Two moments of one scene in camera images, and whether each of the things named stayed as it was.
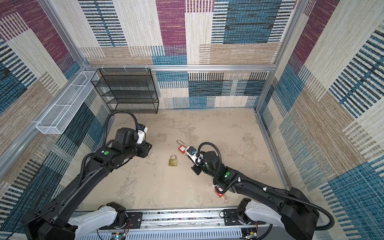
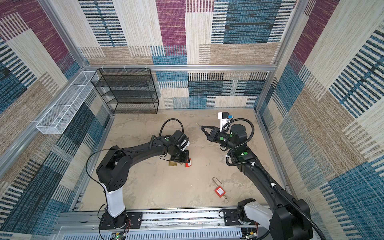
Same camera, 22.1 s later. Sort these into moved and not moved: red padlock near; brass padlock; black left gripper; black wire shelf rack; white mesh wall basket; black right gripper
Moved: black right gripper; black left gripper
Not moved: brass padlock; white mesh wall basket; black wire shelf rack; red padlock near
